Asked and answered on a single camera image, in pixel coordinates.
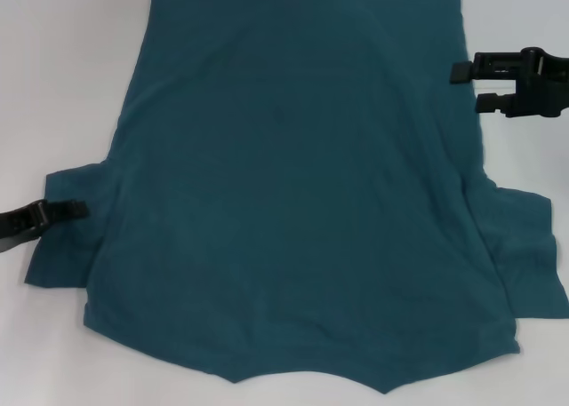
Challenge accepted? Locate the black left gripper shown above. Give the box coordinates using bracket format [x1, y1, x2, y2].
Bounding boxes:
[0, 199, 89, 248]

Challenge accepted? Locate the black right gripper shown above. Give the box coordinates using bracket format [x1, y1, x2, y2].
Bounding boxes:
[449, 46, 569, 120]

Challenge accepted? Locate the blue t-shirt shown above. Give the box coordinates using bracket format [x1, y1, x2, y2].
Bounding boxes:
[24, 0, 569, 384]

